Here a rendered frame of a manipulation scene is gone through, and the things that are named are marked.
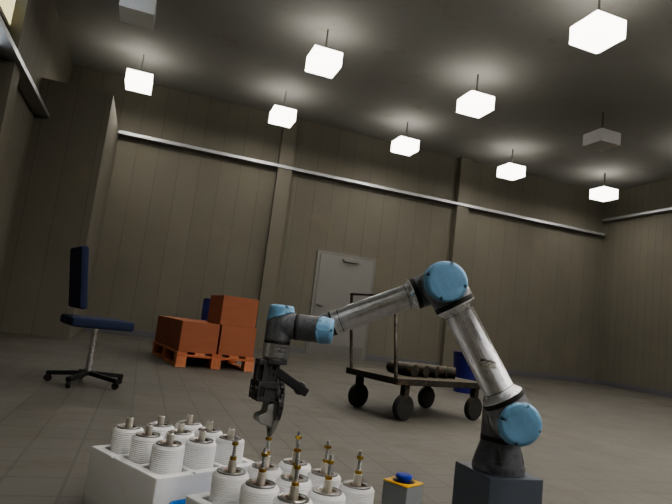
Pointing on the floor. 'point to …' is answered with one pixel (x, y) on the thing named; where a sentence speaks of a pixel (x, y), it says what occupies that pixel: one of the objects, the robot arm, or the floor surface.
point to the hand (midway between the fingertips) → (272, 431)
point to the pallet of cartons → (211, 335)
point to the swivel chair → (78, 293)
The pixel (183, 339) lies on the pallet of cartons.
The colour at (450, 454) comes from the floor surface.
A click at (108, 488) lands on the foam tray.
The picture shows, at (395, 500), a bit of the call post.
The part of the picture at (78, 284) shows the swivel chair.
